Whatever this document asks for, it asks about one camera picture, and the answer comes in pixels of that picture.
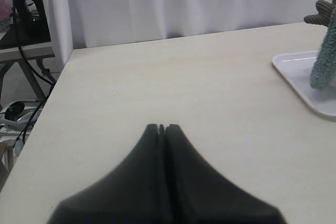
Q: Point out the green knitted scarf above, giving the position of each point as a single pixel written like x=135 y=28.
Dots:
x=323 y=70

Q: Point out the side table with black equipment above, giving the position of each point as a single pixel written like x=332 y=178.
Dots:
x=29 y=28

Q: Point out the white backdrop curtain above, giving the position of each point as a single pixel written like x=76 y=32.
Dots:
x=77 y=24

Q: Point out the white devices on floor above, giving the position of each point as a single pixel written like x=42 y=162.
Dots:
x=17 y=121

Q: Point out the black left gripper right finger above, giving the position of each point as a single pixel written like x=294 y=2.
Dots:
x=200 y=194

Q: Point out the white plush snowman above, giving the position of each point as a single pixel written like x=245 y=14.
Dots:
x=323 y=16

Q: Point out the white rectangular plastic tray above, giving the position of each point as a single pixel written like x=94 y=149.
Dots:
x=295 y=68

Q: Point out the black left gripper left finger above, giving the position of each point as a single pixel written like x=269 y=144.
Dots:
x=131 y=193

